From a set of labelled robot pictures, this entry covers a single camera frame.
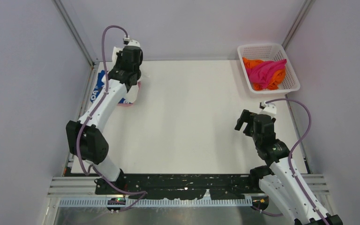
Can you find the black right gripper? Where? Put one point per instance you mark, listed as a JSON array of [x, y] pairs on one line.
[[247, 116]]

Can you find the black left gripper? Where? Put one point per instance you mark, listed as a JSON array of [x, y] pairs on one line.
[[119, 55]]

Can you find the white printed t-shirt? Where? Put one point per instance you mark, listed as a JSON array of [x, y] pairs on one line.
[[114, 57]]

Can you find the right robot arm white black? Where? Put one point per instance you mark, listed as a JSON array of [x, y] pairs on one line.
[[278, 178]]

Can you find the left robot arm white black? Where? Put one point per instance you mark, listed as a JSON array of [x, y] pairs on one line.
[[122, 84]]

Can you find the folded blue printed t-shirt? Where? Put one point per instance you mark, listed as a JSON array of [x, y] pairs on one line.
[[99, 86]]

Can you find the orange t-shirt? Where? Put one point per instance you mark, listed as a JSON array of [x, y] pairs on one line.
[[277, 79]]

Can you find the magenta t-shirt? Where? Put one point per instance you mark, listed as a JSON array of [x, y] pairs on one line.
[[264, 73]]

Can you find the white plastic basket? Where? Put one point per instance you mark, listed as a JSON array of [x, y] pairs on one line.
[[267, 69]]

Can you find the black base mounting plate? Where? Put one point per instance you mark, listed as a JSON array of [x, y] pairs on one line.
[[188, 186]]

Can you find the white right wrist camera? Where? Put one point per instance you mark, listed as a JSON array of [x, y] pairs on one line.
[[269, 109]]

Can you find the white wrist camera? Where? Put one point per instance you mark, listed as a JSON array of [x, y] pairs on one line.
[[269, 109], [131, 42]]

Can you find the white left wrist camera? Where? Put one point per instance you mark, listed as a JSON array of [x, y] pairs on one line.
[[131, 42]]

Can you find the white slotted cable duct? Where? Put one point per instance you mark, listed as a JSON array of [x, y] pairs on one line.
[[147, 203]]

